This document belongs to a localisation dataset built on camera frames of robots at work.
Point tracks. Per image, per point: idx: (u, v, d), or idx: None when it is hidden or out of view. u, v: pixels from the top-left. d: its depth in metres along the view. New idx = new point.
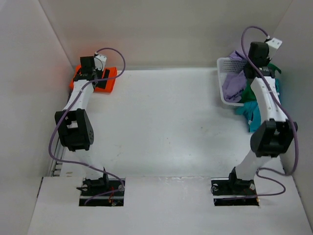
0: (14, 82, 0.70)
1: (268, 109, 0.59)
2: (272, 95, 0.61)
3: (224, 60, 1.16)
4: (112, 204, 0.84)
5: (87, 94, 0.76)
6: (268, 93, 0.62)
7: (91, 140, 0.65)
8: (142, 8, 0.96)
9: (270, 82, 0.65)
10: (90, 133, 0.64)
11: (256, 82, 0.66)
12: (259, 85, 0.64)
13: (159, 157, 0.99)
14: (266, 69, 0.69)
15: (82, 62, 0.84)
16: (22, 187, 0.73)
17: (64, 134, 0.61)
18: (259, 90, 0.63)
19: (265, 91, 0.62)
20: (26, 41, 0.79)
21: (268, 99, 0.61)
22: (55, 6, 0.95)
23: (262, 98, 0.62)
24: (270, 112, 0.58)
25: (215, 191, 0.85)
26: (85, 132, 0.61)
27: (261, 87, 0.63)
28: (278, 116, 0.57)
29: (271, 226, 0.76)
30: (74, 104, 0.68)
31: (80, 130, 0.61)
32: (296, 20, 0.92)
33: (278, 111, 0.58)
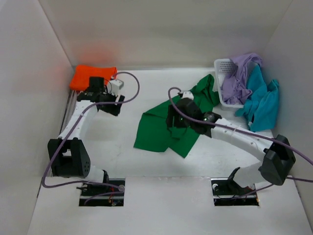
0: (13, 82, 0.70)
1: (252, 145, 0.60)
2: (238, 131, 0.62)
3: (221, 61, 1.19)
4: (111, 204, 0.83)
5: (88, 117, 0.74)
6: (233, 131, 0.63)
7: (85, 172, 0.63)
8: (142, 8, 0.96)
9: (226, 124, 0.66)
10: (85, 165, 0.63)
11: (213, 130, 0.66)
12: (221, 132, 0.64)
13: (159, 157, 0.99)
14: (210, 116, 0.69)
15: (91, 82, 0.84)
16: (23, 186, 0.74)
17: (57, 165, 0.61)
18: (226, 135, 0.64)
19: (231, 132, 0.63)
20: (26, 42, 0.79)
21: (243, 137, 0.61)
22: (55, 7, 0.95)
23: (235, 139, 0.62)
24: (257, 147, 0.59)
25: (215, 191, 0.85)
26: (78, 164, 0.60)
27: (225, 132, 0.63)
28: (263, 143, 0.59)
29: (272, 227, 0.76)
30: (71, 132, 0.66)
31: (73, 163, 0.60)
32: (295, 19, 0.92)
33: (259, 139, 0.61)
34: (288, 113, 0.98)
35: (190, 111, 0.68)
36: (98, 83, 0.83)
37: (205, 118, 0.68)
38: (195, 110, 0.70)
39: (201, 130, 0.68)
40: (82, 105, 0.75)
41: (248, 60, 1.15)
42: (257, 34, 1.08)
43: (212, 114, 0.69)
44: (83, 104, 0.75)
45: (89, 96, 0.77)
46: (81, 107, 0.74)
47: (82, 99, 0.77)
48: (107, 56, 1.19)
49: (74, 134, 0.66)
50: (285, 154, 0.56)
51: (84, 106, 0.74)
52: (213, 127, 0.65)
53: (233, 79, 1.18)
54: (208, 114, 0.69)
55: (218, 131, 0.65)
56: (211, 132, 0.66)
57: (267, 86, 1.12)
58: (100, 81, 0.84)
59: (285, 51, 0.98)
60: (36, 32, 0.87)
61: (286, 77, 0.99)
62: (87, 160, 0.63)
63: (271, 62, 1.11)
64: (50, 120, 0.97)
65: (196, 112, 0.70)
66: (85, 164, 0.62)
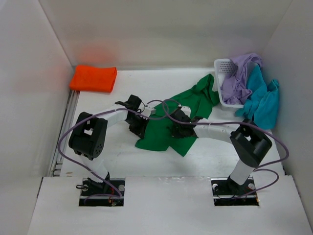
0: (14, 82, 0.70)
1: (223, 131, 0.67)
2: (212, 124, 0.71)
3: (221, 61, 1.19)
4: (111, 204, 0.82)
5: (118, 115, 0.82)
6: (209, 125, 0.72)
7: (95, 153, 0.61)
8: (142, 9, 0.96)
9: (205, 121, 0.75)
10: (98, 147, 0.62)
11: (196, 129, 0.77)
12: (201, 128, 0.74)
13: (159, 157, 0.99)
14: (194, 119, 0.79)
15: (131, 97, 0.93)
16: (22, 186, 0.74)
17: (77, 134, 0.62)
18: (205, 130, 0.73)
19: (207, 127, 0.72)
20: (26, 42, 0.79)
21: (215, 127, 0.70)
22: (55, 7, 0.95)
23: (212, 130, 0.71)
24: (227, 131, 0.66)
25: (215, 192, 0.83)
26: (94, 141, 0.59)
27: (203, 127, 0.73)
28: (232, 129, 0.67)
29: (272, 227, 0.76)
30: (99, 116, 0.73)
31: (90, 138, 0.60)
32: (295, 20, 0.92)
33: (229, 127, 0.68)
34: (287, 113, 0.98)
35: (179, 117, 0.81)
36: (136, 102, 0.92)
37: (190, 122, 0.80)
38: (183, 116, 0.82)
39: (188, 133, 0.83)
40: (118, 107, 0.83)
41: (248, 60, 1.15)
42: (257, 34, 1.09)
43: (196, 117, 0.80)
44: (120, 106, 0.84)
45: (125, 104, 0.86)
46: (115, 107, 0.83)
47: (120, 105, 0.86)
48: (107, 56, 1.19)
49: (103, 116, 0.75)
50: (256, 136, 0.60)
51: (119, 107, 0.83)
52: (194, 127, 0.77)
53: (233, 79, 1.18)
54: (194, 119, 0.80)
55: (199, 128, 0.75)
56: (195, 133, 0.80)
57: (267, 86, 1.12)
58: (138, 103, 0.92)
59: (285, 51, 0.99)
60: (36, 32, 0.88)
61: (286, 78, 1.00)
62: (101, 144, 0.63)
63: (271, 62, 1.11)
64: (50, 120, 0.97)
65: (184, 118, 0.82)
66: (99, 145, 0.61)
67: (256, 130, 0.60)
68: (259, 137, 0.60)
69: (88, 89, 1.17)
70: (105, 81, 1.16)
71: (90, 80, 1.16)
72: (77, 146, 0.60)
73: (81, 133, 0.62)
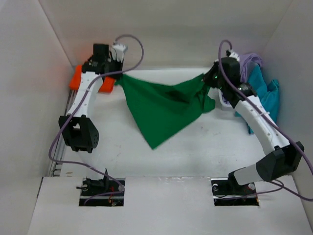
0: (14, 82, 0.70)
1: (268, 136, 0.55)
2: (263, 117, 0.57)
3: None
4: (111, 204, 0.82)
5: (94, 91, 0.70)
6: (258, 115, 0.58)
7: (95, 143, 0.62)
8: (142, 9, 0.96)
9: (256, 103, 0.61)
10: (94, 137, 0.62)
11: (240, 103, 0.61)
12: (247, 109, 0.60)
13: (159, 157, 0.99)
14: (246, 86, 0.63)
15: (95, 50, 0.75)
16: (22, 186, 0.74)
17: (69, 137, 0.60)
18: (250, 115, 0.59)
19: (255, 114, 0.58)
20: (26, 42, 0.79)
21: (262, 124, 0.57)
22: (55, 7, 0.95)
23: (256, 123, 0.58)
24: (272, 139, 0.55)
25: (215, 191, 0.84)
26: (88, 139, 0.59)
27: (251, 111, 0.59)
28: (279, 141, 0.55)
29: (272, 226, 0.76)
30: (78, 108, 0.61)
31: (83, 137, 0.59)
32: (295, 20, 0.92)
33: (278, 134, 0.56)
34: (287, 113, 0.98)
35: (230, 73, 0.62)
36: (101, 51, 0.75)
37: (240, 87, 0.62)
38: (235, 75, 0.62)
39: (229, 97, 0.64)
40: (87, 77, 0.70)
41: (248, 60, 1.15)
42: (258, 34, 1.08)
43: (249, 88, 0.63)
44: (88, 76, 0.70)
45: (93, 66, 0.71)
46: (86, 81, 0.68)
47: (86, 69, 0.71)
48: None
49: (81, 112, 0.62)
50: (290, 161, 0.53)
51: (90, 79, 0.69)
52: (242, 101, 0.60)
53: None
54: (244, 86, 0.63)
55: (244, 106, 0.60)
56: (236, 102, 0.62)
57: (267, 86, 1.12)
58: (105, 49, 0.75)
59: (285, 51, 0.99)
60: (36, 32, 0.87)
61: (286, 78, 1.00)
62: (96, 132, 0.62)
63: (271, 62, 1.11)
64: (50, 120, 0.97)
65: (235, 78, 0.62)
66: (94, 136, 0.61)
67: (298, 157, 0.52)
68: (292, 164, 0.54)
69: None
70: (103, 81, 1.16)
71: None
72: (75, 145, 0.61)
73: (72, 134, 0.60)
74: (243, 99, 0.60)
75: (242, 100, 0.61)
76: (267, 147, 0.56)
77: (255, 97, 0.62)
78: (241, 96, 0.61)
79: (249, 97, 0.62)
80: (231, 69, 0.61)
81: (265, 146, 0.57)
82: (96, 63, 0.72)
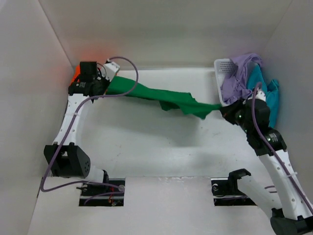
0: (13, 82, 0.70)
1: (292, 201, 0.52)
2: (291, 178, 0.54)
3: (221, 61, 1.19)
4: (111, 204, 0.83)
5: (82, 115, 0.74)
6: (286, 175, 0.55)
7: (86, 173, 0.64)
8: (142, 9, 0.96)
9: (283, 160, 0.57)
10: (85, 165, 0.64)
11: (268, 157, 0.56)
12: (273, 165, 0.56)
13: (159, 157, 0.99)
14: (274, 136, 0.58)
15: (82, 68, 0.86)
16: (22, 187, 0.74)
17: (57, 169, 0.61)
18: (275, 173, 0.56)
19: (282, 174, 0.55)
20: (26, 42, 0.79)
21: (289, 186, 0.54)
22: (55, 7, 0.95)
23: (280, 183, 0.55)
24: (295, 207, 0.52)
25: (215, 191, 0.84)
26: (78, 168, 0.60)
27: (277, 170, 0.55)
28: (303, 209, 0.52)
29: (272, 226, 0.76)
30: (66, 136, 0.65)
31: (73, 167, 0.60)
32: (295, 19, 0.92)
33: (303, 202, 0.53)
34: (287, 113, 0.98)
35: (258, 121, 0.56)
36: (89, 69, 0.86)
37: (269, 137, 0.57)
38: (263, 121, 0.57)
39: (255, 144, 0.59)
40: (75, 100, 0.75)
41: (248, 60, 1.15)
42: (258, 34, 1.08)
43: (279, 137, 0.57)
44: (75, 98, 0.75)
45: (80, 85, 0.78)
46: (74, 104, 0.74)
47: (74, 92, 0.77)
48: (106, 56, 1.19)
49: (69, 140, 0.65)
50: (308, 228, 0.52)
51: (77, 102, 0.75)
52: (270, 154, 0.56)
53: (233, 79, 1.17)
54: (273, 134, 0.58)
55: (271, 161, 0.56)
56: (263, 151, 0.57)
57: (267, 86, 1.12)
58: (90, 69, 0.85)
59: (286, 51, 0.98)
60: (36, 32, 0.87)
61: (285, 78, 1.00)
62: (86, 160, 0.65)
63: (271, 62, 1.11)
64: (50, 120, 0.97)
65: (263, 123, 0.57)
66: (85, 163, 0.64)
67: None
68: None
69: None
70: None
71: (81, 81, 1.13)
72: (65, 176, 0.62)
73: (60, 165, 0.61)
74: (271, 153, 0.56)
75: (270, 153, 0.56)
76: (288, 212, 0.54)
77: (284, 151, 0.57)
78: (270, 150, 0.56)
79: (277, 151, 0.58)
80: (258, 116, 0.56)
81: (286, 209, 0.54)
82: (84, 84, 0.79)
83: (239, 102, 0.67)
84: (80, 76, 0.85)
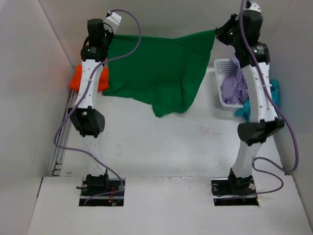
0: (13, 82, 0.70)
1: (259, 108, 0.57)
2: (264, 89, 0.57)
3: (221, 61, 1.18)
4: (111, 204, 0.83)
5: (96, 81, 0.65)
6: (261, 86, 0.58)
7: (101, 127, 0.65)
8: (142, 8, 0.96)
9: (264, 72, 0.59)
10: (100, 122, 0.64)
11: (248, 68, 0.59)
12: (251, 75, 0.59)
13: (159, 157, 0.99)
14: (261, 48, 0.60)
15: (88, 27, 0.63)
16: (22, 186, 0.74)
17: (78, 126, 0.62)
18: (252, 82, 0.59)
19: (257, 84, 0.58)
20: (26, 43, 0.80)
21: (260, 96, 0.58)
22: (55, 7, 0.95)
23: (254, 92, 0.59)
24: (260, 112, 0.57)
25: (215, 191, 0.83)
26: (96, 125, 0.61)
27: (254, 80, 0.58)
28: (268, 115, 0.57)
29: (271, 226, 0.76)
30: (82, 101, 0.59)
31: (92, 125, 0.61)
32: (295, 19, 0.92)
33: (269, 108, 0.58)
34: (287, 113, 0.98)
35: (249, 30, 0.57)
36: (97, 30, 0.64)
37: (256, 49, 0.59)
38: (254, 32, 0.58)
39: (240, 55, 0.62)
40: (89, 66, 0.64)
41: None
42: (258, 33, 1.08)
43: (265, 49, 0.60)
44: (89, 64, 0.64)
45: (92, 51, 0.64)
46: (87, 69, 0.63)
47: (87, 57, 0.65)
48: None
49: (87, 104, 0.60)
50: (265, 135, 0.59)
51: (91, 67, 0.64)
52: (251, 66, 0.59)
53: (233, 79, 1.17)
54: (260, 47, 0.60)
55: (251, 72, 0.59)
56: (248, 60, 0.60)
57: None
58: (99, 28, 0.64)
59: (286, 50, 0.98)
60: (36, 31, 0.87)
61: (285, 77, 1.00)
62: (101, 118, 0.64)
63: (271, 62, 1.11)
64: (50, 120, 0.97)
65: (253, 35, 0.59)
66: (100, 122, 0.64)
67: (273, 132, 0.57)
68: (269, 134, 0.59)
69: None
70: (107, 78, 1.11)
71: None
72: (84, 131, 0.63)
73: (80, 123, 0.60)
74: (253, 64, 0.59)
75: (252, 64, 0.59)
76: (253, 115, 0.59)
77: (266, 64, 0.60)
78: (253, 61, 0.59)
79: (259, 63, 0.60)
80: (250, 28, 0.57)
81: (253, 115, 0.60)
82: (96, 49, 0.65)
83: (232, 17, 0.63)
84: (88, 36, 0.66)
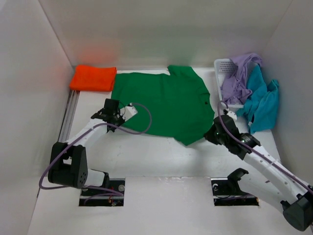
0: (13, 82, 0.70)
1: (285, 185, 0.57)
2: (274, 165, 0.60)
3: (221, 61, 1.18)
4: (111, 204, 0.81)
5: (98, 133, 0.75)
6: (269, 164, 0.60)
7: (80, 183, 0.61)
8: (142, 9, 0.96)
9: (262, 152, 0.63)
10: (82, 175, 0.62)
11: (248, 155, 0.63)
12: (256, 160, 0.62)
13: (158, 157, 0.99)
14: (247, 138, 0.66)
15: (106, 102, 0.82)
16: (22, 186, 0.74)
17: (55, 169, 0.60)
18: (260, 166, 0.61)
19: (266, 164, 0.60)
20: (26, 42, 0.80)
21: (278, 174, 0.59)
22: (54, 7, 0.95)
23: (268, 173, 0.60)
24: (290, 189, 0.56)
25: (215, 191, 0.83)
26: (76, 174, 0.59)
27: (260, 163, 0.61)
28: (299, 188, 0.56)
29: (272, 227, 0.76)
30: (77, 140, 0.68)
31: (71, 170, 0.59)
32: (295, 19, 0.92)
33: (294, 181, 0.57)
34: (287, 113, 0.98)
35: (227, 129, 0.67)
36: (112, 106, 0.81)
37: (242, 139, 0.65)
38: (233, 129, 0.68)
39: (236, 151, 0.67)
40: (94, 122, 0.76)
41: (248, 60, 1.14)
42: (258, 34, 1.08)
43: (251, 137, 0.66)
44: (96, 121, 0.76)
45: (101, 116, 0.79)
46: (92, 123, 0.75)
47: (95, 117, 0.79)
48: (106, 56, 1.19)
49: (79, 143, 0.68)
50: None
51: (96, 122, 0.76)
52: (249, 152, 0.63)
53: (233, 79, 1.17)
54: (245, 136, 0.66)
55: (254, 158, 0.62)
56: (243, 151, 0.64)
57: (267, 86, 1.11)
58: (114, 105, 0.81)
59: (286, 51, 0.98)
60: (36, 32, 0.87)
61: (285, 77, 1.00)
62: (84, 172, 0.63)
63: (270, 62, 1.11)
64: (50, 120, 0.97)
65: (234, 130, 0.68)
66: (82, 175, 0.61)
67: None
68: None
69: (88, 88, 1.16)
70: (110, 83, 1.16)
71: (86, 81, 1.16)
72: (58, 179, 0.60)
73: (60, 166, 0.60)
74: (250, 151, 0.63)
75: (249, 151, 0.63)
76: (288, 196, 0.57)
77: (259, 146, 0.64)
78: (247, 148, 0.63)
79: (254, 147, 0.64)
80: (227, 127, 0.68)
81: (286, 196, 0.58)
82: (105, 115, 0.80)
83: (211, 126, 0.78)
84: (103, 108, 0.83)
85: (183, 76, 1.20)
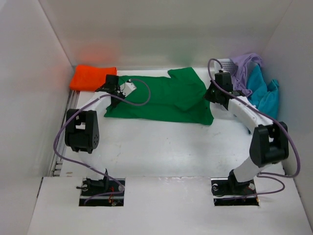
0: (13, 82, 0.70)
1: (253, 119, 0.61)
2: (248, 107, 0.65)
3: (221, 61, 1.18)
4: (111, 204, 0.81)
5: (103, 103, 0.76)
6: (245, 106, 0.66)
7: (95, 144, 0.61)
8: (142, 9, 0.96)
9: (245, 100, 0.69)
10: (96, 137, 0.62)
11: (231, 102, 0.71)
12: (235, 104, 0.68)
13: (158, 157, 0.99)
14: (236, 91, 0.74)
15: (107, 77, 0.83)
16: (22, 186, 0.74)
17: (71, 131, 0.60)
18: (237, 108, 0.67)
19: (242, 106, 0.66)
20: (26, 43, 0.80)
21: (249, 112, 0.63)
22: (54, 7, 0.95)
23: (243, 112, 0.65)
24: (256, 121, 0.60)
25: (215, 191, 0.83)
26: (90, 133, 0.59)
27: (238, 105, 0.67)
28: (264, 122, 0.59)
29: (271, 226, 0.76)
30: (87, 106, 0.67)
31: (85, 131, 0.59)
32: (295, 19, 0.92)
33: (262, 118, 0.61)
34: (287, 113, 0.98)
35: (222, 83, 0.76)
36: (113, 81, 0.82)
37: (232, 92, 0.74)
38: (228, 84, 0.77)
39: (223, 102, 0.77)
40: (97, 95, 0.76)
41: (248, 60, 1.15)
42: (258, 34, 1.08)
43: (239, 91, 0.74)
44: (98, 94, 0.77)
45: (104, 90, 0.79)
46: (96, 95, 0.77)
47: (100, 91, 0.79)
48: (106, 56, 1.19)
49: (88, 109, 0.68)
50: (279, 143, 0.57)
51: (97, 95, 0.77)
52: (232, 99, 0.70)
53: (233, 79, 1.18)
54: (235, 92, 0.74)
55: (234, 103, 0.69)
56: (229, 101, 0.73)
57: (267, 86, 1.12)
58: (115, 79, 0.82)
59: (285, 51, 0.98)
60: (36, 31, 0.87)
61: (285, 77, 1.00)
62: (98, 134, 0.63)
63: (270, 62, 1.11)
64: (50, 119, 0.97)
65: (228, 85, 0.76)
66: (96, 136, 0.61)
67: (283, 136, 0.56)
68: (280, 146, 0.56)
69: (87, 88, 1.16)
70: None
71: (86, 82, 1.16)
72: (74, 142, 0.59)
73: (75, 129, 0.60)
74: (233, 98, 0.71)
75: (232, 98, 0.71)
76: None
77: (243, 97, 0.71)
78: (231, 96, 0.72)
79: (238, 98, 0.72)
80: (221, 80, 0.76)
81: None
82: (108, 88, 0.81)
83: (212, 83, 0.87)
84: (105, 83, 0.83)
85: (182, 79, 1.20)
